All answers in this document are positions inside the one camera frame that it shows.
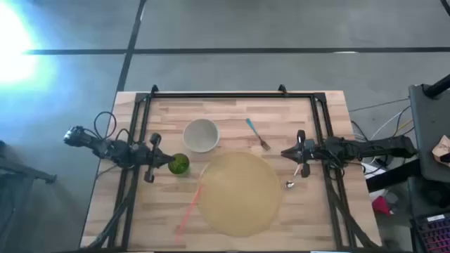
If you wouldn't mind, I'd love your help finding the green glass cup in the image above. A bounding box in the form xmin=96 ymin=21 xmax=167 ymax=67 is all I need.
xmin=167 ymin=153 xmax=191 ymax=176

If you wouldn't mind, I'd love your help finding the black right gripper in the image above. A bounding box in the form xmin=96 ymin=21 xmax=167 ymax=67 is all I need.
xmin=281 ymin=129 xmax=317 ymax=179

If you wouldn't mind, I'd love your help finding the crumpled brown paper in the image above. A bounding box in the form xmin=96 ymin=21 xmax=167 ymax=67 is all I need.
xmin=431 ymin=135 xmax=450 ymax=163

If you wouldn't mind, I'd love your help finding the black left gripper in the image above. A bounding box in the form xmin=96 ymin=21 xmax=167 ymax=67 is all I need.
xmin=135 ymin=132 xmax=176 ymax=184

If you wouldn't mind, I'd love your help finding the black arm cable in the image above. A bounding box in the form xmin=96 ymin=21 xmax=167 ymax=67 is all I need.
xmin=92 ymin=111 xmax=134 ymax=145
xmin=316 ymin=138 xmax=359 ymax=176

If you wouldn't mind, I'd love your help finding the teal-handled metal fork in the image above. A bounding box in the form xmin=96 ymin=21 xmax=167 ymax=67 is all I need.
xmin=245 ymin=117 xmax=272 ymax=152

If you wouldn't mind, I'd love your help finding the thin black floor cable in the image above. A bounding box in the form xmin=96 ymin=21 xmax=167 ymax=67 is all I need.
xmin=348 ymin=98 xmax=411 ymax=113

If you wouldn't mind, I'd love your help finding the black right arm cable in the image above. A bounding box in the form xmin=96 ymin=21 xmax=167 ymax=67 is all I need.
xmin=316 ymin=138 xmax=359 ymax=176

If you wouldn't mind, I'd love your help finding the yellow cable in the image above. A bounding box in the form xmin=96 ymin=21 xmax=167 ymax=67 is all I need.
xmin=396 ymin=118 xmax=415 ymax=130

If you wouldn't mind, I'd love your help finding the white cable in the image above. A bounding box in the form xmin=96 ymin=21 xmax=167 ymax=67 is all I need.
xmin=368 ymin=105 xmax=412 ymax=142

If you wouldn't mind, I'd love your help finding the white plastic piece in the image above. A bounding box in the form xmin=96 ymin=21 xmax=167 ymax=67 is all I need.
xmin=361 ymin=162 xmax=378 ymax=179

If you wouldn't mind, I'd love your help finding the red plastic straw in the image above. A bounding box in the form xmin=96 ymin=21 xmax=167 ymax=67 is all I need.
xmin=174 ymin=162 xmax=211 ymax=244

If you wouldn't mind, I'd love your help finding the red floor object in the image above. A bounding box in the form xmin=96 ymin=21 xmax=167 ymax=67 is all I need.
xmin=371 ymin=195 xmax=394 ymax=216

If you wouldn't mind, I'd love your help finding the black pole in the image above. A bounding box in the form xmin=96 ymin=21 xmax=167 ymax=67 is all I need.
xmin=423 ymin=73 xmax=450 ymax=99

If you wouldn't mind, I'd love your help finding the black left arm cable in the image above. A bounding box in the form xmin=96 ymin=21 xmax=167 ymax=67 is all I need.
xmin=92 ymin=111 xmax=134 ymax=145

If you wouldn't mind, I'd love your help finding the dark tripod stand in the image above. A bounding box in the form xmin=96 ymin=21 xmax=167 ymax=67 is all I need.
xmin=0 ymin=140 xmax=58 ymax=253

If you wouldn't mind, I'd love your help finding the black laptop keyboard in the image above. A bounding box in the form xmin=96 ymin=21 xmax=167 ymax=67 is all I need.
xmin=410 ymin=212 xmax=450 ymax=253

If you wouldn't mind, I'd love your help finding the white round bowl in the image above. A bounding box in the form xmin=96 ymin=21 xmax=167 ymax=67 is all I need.
xmin=182 ymin=118 xmax=221 ymax=153

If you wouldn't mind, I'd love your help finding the yellow round woven placemat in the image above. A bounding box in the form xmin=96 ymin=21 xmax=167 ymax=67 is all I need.
xmin=196 ymin=150 xmax=283 ymax=238

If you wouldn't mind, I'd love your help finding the grey side table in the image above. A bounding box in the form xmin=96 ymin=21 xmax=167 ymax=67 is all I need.
xmin=365 ymin=83 xmax=450 ymax=193

